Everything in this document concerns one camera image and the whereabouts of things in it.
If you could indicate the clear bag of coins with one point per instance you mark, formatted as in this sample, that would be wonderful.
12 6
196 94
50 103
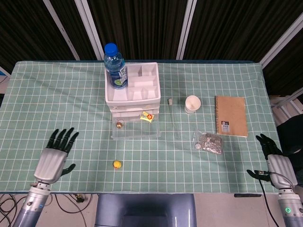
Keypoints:
209 143

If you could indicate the brown spiral notebook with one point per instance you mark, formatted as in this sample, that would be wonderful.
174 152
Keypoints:
233 113

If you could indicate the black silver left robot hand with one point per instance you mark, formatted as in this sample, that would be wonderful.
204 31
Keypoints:
49 165

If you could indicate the white plastic drawer organizer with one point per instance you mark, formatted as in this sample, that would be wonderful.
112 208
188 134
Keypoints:
118 94

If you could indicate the clear plastic drawer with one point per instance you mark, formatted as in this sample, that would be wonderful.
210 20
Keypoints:
137 132

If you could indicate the black flat bar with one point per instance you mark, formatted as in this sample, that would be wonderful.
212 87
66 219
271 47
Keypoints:
247 195

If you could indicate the silver aluminium frame rail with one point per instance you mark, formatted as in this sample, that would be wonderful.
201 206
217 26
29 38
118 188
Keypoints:
287 101

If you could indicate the green checked tablecloth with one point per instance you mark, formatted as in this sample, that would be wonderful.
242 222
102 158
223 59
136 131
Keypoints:
71 106

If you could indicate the small gold bell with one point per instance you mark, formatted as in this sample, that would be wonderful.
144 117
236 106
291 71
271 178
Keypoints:
119 125

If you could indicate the glass test tube with cork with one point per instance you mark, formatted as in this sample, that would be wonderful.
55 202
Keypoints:
174 118

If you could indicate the blue drink bottle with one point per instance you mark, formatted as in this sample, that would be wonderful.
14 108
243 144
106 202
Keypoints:
116 68

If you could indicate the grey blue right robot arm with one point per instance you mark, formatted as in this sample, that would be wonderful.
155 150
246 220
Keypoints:
292 210

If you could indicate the white partition post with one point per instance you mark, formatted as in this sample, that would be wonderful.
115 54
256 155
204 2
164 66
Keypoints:
61 29
281 40
187 26
91 30

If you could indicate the yellow rubber duck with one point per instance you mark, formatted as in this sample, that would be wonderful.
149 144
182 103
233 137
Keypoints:
117 164

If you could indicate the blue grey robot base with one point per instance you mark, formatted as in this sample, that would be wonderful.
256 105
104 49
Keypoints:
144 210

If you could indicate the yellow green plug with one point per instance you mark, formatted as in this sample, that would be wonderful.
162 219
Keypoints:
80 198

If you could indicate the yellow snack packet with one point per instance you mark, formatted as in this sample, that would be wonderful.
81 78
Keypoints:
146 116

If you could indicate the clear drawer with football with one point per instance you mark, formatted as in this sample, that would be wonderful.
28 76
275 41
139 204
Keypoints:
132 107

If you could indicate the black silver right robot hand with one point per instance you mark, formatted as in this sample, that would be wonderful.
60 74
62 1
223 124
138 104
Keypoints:
280 168

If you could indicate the white paper cup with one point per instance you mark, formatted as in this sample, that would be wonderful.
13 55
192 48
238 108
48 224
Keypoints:
192 104

